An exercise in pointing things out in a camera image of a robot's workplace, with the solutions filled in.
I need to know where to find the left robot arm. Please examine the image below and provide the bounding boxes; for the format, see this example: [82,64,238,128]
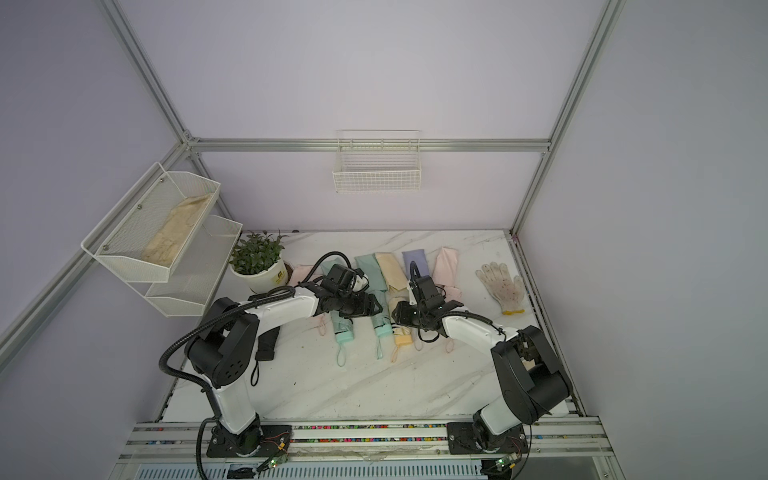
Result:
[158,255,383,467]

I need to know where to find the teal umbrella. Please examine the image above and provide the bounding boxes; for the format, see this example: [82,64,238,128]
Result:
[355,254,388,292]
[371,291,393,360]
[330,312,355,367]
[320,258,346,275]

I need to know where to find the purple umbrella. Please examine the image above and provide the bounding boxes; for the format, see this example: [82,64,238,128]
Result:
[402,249,430,279]

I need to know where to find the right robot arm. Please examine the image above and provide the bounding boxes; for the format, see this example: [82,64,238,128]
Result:
[392,263,573,453]

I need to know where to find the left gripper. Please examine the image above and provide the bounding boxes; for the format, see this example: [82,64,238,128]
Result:
[335,291,383,320]

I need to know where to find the black umbrella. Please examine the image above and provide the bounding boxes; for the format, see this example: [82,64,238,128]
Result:
[250,327,280,387]

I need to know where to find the white two-tier mesh shelf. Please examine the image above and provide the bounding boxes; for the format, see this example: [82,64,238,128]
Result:
[81,163,242,317]

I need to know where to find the yellow umbrella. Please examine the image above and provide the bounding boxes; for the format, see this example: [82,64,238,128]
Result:
[387,294,413,363]
[375,252,408,292]

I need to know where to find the white wire wall basket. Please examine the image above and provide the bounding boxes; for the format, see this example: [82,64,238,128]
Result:
[332,129,422,194]

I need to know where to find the beige gloves in shelf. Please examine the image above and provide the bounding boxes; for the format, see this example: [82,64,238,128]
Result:
[141,194,212,267]

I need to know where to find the potted green plant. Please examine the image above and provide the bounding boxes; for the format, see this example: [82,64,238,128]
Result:
[229,231,289,294]

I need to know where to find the pink umbrella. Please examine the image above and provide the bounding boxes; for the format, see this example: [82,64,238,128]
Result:
[315,314,327,336]
[432,247,459,287]

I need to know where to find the white dotted work glove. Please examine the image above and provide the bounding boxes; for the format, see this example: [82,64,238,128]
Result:
[475,262,525,316]

